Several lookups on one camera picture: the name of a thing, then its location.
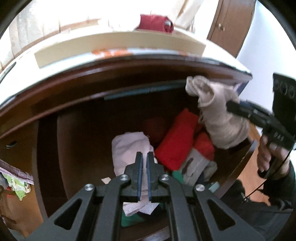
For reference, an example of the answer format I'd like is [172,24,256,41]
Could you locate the person right hand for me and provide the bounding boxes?
[257,135,290,175]

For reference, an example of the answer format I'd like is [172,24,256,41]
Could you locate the brown wooden door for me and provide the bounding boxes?
[207,0,256,57]

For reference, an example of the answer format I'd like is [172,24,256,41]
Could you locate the orange cream patterned curtain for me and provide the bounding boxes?
[1,1,202,70]

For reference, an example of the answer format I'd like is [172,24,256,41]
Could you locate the green black striped underwear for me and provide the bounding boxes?
[121,171,185,227]

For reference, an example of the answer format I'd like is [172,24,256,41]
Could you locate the light pink underwear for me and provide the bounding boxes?
[111,132,158,216]

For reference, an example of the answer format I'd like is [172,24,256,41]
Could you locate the dark red underwear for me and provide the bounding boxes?
[137,15,174,33]

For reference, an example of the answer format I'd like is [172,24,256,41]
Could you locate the bright red underwear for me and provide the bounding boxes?
[154,108,215,171]

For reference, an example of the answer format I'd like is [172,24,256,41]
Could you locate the grey white underwear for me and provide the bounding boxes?
[179,148,217,186]

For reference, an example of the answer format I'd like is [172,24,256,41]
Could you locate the shallow cardboard tray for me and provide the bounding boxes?
[35,31,206,68]

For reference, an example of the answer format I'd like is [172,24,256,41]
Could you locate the brass door knob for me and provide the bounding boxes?
[217,24,225,31]

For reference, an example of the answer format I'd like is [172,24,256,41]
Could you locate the beige underwear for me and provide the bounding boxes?
[185,75,249,150]

